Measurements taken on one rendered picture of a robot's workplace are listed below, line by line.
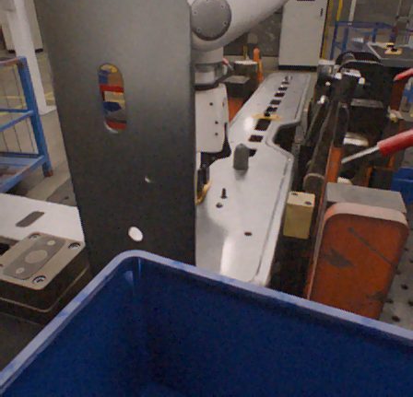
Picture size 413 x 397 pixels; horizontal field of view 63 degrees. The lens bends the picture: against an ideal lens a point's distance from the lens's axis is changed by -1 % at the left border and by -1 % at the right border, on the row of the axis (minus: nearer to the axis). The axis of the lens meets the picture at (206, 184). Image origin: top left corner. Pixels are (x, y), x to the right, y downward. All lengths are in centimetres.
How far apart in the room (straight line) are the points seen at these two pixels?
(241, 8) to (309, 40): 722
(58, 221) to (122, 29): 37
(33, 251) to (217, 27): 31
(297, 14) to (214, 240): 719
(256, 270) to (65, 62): 31
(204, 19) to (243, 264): 29
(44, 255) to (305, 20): 736
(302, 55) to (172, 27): 743
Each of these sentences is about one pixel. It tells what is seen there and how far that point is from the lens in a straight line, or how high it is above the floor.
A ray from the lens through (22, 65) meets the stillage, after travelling 286.
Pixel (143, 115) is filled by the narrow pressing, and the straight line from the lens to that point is 26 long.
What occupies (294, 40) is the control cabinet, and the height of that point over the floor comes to 57.
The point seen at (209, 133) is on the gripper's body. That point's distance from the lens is 51.
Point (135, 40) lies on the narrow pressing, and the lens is 25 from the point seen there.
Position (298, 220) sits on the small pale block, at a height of 104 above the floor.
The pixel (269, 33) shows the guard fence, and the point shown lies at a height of 64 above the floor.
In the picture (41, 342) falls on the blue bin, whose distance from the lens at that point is 18.
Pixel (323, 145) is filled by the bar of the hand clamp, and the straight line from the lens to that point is 50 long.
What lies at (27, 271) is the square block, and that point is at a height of 106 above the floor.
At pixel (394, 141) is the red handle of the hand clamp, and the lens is 51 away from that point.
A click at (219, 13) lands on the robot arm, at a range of 40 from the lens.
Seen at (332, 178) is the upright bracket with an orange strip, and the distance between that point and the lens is 41.
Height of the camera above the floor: 129
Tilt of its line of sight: 28 degrees down
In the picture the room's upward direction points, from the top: straight up
